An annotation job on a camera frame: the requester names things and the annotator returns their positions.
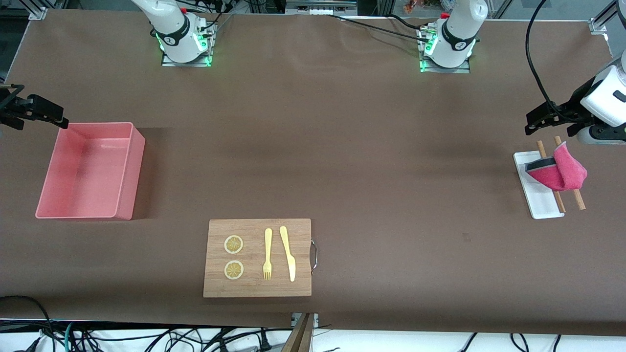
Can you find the yellow plastic fork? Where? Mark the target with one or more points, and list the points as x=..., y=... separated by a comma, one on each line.
x=267, y=254

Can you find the pink plastic bin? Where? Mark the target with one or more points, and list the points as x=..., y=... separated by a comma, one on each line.
x=88, y=171

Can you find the wooden cutting board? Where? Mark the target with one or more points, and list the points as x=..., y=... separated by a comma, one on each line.
x=257, y=259

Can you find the grey power strip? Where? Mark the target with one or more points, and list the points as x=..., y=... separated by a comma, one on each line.
x=320, y=6

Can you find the brown wooden stick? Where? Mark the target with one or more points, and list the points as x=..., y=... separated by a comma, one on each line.
x=560, y=203
x=578, y=200

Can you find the white rectangular tray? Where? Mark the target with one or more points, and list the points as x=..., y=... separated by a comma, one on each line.
x=540, y=200

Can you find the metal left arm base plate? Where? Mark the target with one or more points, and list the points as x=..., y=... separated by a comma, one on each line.
x=442, y=68

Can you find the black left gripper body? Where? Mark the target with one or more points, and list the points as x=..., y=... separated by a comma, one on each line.
x=573, y=106

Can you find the yellow plastic knife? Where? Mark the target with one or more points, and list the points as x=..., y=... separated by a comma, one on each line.
x=288, y=254

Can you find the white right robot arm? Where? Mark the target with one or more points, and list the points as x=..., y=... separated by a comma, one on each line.
x=171, y=24

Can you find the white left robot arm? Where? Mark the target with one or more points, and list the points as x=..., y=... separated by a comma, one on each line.
x=459, y=24

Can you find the pink fluffy cloth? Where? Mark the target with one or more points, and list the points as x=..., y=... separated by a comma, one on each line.
x=565, y=171

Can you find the lemon slice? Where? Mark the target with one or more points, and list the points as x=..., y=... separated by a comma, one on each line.
x=233, y=244
x=234, y=270

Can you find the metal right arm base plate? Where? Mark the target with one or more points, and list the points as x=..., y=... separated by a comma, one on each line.
x=186, y=62

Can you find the brown wooden beam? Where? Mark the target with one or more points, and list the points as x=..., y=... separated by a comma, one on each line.
x=301, y=337

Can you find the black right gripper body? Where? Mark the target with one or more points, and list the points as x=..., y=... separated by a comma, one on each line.
x=11, y=107

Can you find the aluminium frame profile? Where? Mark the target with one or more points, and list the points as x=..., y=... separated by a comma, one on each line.
x=606, y=19
x=38, y=10

